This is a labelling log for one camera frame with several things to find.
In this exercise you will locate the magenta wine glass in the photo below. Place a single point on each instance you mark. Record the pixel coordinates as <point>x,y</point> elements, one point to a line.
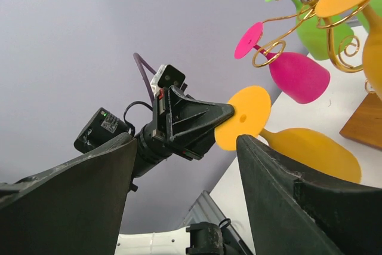
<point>298,76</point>

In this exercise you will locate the orange wine glass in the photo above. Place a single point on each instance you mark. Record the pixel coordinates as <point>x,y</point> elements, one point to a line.
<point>335,12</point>
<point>252,107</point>

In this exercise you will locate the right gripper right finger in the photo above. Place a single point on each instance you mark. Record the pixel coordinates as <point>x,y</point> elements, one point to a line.
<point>294,209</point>

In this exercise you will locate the gold wire wine glass rack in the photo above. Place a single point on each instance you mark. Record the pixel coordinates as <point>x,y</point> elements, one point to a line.
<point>349,46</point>

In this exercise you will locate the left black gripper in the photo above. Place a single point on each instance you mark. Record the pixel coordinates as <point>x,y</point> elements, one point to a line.
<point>180,125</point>

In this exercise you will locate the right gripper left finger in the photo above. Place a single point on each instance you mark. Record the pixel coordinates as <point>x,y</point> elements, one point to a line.
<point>73,208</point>

